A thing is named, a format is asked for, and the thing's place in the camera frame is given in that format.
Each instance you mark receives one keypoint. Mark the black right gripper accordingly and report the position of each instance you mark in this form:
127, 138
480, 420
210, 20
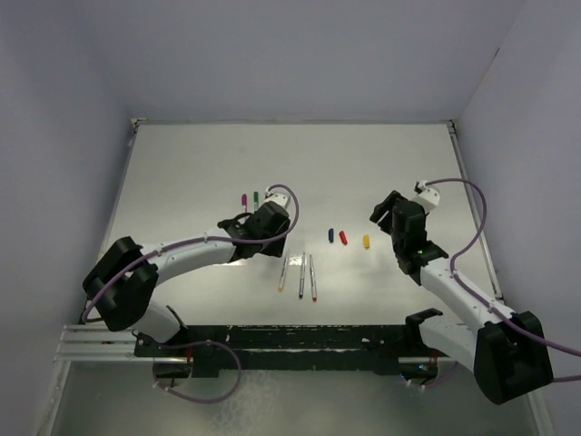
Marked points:
381, 209

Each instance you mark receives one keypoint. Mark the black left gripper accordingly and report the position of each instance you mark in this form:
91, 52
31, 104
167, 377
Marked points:
275, 249

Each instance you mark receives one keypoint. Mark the silver pen yellow tip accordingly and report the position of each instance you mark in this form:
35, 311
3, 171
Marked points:
284, 269

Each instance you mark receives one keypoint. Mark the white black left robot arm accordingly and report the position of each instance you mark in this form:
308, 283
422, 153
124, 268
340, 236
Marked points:
121, 284

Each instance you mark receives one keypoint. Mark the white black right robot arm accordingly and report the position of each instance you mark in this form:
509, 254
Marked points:
502, 348

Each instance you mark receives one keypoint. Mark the silver pen blue tip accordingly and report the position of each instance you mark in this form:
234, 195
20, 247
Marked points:
302, 275

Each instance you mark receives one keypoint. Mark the silver pen red tip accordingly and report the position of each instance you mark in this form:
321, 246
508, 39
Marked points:
313, 283

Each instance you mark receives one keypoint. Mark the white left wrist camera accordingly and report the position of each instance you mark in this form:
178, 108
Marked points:
280, 198

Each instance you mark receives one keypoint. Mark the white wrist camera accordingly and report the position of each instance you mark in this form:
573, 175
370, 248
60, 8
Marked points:
427, 197
280, 198

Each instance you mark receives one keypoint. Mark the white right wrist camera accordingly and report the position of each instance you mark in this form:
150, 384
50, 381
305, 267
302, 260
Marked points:
427, 197

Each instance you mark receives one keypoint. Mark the aluminium table edge rail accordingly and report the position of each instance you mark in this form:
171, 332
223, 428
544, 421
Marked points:
474, 203

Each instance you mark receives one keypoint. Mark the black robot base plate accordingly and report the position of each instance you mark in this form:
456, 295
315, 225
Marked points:
205, 351

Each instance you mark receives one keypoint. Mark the aluminium extrusion rail left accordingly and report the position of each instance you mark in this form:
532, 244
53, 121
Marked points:
94, 343

